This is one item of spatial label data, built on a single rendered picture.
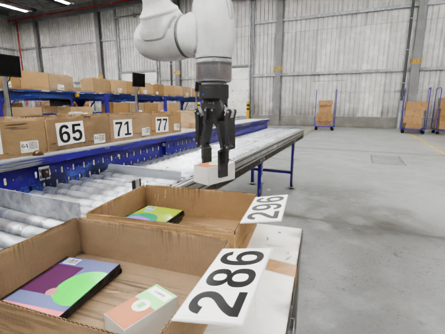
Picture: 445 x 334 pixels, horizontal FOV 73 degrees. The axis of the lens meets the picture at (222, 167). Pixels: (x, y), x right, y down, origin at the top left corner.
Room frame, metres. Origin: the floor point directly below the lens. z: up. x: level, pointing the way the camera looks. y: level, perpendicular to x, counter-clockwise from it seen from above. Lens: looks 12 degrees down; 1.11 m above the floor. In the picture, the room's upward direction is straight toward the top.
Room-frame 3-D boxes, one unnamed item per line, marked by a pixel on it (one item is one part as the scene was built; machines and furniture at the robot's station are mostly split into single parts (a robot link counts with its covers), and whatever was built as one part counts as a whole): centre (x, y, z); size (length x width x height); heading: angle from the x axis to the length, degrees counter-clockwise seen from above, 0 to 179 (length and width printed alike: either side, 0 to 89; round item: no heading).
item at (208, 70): (0.78, 0.02, 1.19); 0.09 x 0.09 x 0.06
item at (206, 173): (0.78, 0.02, 0.93); 0.10 x 0.06 x 0.05; 135
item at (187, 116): (3.07, 0.23, 0.97); 0.39 x 0.29 x 0.17; 156
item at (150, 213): (0.79, 0.21, 0.79); 0.19 x 0.14 x 0.02; 159
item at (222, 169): (0.76, 0.00, 0.96); 0.03 x 0.01 x 0.07; 135
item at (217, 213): (0.78, 0.12, 0.80); 0.38 x 0.28 x 0.10; 74
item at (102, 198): (1.20, 0.57, 0.72); 0.52 x 0.05 x 0.05; 66
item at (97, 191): (1.25, 0.54, 0.72); 0.52 x 0.05 x 0.05; 66
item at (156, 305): (0.42, 0.13, 0.78); 0.10 x 0.06 x 0.05; 140
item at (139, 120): (1.99, 0.71, 0.97); 0.39 x 0.29 x 0.17; 155
